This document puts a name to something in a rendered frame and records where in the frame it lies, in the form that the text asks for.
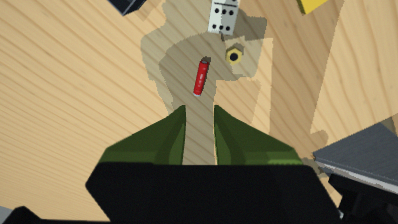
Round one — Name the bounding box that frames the red battery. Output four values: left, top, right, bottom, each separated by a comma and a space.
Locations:
193, 61, 209, 97

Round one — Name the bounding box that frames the dark blue rack of labelled bins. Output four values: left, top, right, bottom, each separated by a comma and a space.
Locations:
107, 0, 146, 15

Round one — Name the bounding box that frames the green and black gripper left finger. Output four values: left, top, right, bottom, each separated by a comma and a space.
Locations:
96, 105, 186, 165

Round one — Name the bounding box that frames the white domino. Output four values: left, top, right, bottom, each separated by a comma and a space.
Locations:
207, 0, 240, 35

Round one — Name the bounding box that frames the yellow hex nut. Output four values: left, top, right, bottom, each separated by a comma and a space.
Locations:
225, 46, 242, 65

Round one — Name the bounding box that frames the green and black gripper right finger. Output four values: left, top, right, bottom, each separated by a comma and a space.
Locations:
213, 105, 304, 165

